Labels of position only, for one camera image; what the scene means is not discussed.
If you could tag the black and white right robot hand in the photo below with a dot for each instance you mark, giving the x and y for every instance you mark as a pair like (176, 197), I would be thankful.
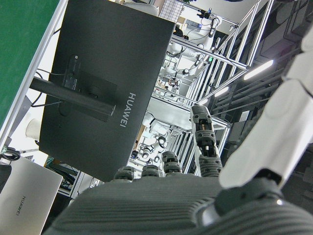
(151, 208)

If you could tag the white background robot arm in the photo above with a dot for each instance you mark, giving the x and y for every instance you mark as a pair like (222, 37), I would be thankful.
(207, 40)
(156, 127)

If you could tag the white paper cup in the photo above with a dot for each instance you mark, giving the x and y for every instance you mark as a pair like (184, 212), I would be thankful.
(33, 128)

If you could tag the ceiling strip light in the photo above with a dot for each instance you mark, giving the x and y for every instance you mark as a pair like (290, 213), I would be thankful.
(258, 70)
(221, 91)
(203, 101)

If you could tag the silver Huawei laptop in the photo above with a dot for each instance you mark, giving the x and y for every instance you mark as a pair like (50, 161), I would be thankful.
(29, 195)

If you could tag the black monitor stand column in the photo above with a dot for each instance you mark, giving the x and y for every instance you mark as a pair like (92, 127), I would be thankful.
(73, 95)

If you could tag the dark grey Huawei monitor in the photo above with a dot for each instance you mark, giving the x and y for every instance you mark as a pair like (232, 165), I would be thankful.
(110, 49)

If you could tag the green conveyor belt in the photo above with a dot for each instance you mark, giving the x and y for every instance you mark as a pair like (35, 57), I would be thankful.
(19, 36)

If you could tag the aluminium profile frame cage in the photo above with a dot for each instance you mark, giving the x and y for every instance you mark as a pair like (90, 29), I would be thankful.
(240, 64)

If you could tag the aluminium conveyor side rail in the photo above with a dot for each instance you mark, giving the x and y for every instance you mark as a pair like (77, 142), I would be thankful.
(36, 61)

